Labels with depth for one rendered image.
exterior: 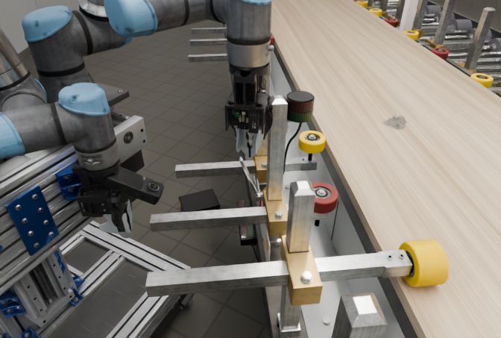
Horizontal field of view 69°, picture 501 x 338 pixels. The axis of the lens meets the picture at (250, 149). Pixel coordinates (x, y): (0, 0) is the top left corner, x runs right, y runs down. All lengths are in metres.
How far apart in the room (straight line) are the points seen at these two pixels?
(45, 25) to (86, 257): 1.08
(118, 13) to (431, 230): 0.74
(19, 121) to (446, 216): 0.87
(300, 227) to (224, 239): 1.39
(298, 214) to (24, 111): 0.48
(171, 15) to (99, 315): 1.23
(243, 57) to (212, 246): 1.47
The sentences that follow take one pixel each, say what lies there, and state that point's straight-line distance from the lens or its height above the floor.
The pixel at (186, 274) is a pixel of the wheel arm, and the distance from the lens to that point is 0.67.
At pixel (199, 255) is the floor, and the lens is 1.96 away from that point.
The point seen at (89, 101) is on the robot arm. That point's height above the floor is 1.21.
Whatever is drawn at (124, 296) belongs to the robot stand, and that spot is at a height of 0.21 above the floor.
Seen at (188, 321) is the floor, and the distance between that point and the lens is 1.75.
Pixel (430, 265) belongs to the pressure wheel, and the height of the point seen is 0.97.
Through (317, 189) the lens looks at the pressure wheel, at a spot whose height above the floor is 0.90.
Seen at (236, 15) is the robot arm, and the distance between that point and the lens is 0.61.
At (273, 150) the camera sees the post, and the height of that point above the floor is 1.02.
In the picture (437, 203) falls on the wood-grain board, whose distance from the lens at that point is 0.98.
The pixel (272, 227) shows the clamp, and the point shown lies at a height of 0.85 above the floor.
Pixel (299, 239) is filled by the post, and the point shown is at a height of 1.00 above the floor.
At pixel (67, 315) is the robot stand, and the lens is 1.63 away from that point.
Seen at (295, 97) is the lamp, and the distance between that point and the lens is 0.79.
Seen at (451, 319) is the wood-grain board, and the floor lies 0.90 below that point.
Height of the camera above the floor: 1.49
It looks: 34 degrees down
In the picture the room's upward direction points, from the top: straight up
